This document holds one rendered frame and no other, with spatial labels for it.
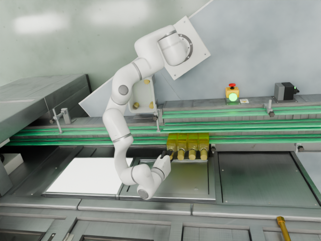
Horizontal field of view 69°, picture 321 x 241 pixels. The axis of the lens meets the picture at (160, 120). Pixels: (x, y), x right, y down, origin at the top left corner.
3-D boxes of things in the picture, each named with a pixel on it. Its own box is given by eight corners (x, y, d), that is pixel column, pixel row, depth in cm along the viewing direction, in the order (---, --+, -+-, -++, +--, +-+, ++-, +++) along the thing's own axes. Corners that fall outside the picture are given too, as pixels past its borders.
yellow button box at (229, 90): (225, 97, 143) (226, 102, 137) (225, 86, 140) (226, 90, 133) (237, 97, 142) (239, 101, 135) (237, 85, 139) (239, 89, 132)
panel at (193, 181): (74, 160, 155) (43, 197, 125) (73, 156, 153) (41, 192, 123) (213, 160, 137) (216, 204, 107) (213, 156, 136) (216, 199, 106)
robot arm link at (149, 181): (123, 174, 97) (139, 169, 91) (135, 159, 105) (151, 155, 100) (141, 202, 100) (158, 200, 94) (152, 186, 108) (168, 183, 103)
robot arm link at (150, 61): (138, 80, 106) (122, 46, 102) (181, 58, 112) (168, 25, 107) (144, 79, 97) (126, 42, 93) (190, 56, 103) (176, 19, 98)
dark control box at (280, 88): (273, 95, 138) (277, 100, 130) (274, 82, 134) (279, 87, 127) (288, 94, 136) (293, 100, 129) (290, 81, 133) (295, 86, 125)
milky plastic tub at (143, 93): (133, 108, 156) (129, 113, 148) (127, 75, 147) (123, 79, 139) (158, 107, 153) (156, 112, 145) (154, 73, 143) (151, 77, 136)
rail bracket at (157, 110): (158, 125, 144) (154, 136, 133) (155, 100, 137) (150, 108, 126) (163, 125, 143) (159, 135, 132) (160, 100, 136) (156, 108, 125)
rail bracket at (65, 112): (71, 121, 165) (53, 137, 145) (64, 99, 158) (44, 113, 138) (77, 121, 164) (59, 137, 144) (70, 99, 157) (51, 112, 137)
